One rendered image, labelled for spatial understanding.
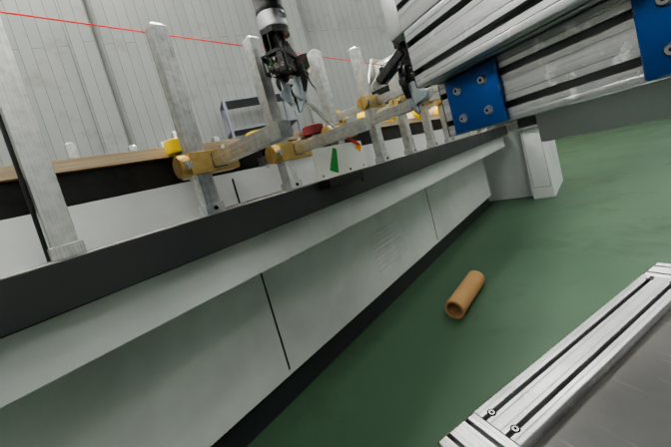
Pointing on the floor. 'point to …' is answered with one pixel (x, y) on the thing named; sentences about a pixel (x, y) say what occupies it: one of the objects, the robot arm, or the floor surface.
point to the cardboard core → (464, 294)
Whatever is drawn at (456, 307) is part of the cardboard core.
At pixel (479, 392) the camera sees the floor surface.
